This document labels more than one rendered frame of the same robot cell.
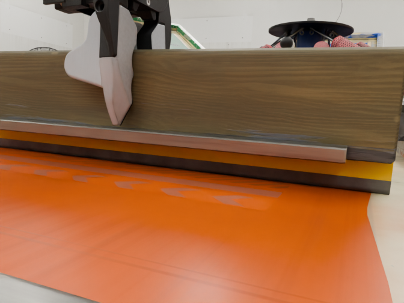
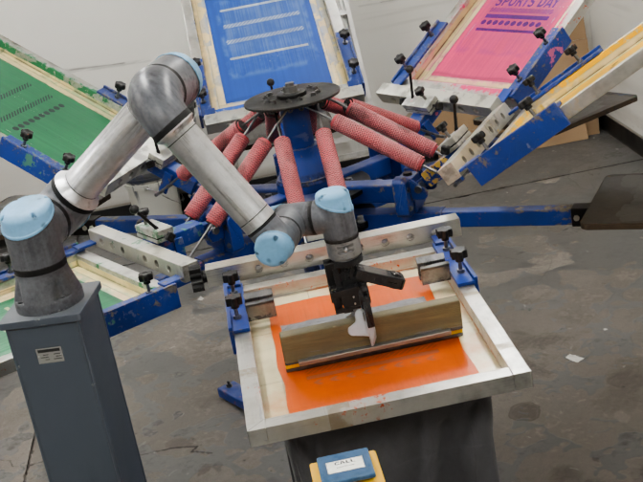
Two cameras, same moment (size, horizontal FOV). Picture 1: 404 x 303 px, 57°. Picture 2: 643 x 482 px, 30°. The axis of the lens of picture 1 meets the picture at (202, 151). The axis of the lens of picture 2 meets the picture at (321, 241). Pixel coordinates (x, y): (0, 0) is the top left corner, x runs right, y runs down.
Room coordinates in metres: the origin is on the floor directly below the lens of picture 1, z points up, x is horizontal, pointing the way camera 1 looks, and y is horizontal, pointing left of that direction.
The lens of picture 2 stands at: (-1.83, 1.18, 2.13)
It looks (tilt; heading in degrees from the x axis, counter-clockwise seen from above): 20 degrees down; 334
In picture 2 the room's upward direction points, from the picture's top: 10 degrees counter-clockwise
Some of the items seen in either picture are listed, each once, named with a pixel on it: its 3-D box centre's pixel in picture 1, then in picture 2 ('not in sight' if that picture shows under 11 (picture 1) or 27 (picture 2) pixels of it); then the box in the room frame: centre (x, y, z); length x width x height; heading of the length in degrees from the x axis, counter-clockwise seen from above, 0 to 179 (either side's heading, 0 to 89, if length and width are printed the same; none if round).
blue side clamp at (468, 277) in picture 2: not in sight; (454, 270); (0.54, -0.32, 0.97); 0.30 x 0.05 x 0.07; 158
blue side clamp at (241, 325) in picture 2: not in sight; (237, 315); (0.75, 0.20, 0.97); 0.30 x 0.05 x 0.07; 158
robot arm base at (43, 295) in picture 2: not in sight; (44, 281); (0.67, 0.65, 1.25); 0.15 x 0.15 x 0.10
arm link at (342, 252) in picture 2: not in sight; (343, 248); (0.34, 0.09, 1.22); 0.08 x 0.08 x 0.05
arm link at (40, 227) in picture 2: not in sight; (33, 230); (0.68, 0.65, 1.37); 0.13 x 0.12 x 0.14; 138
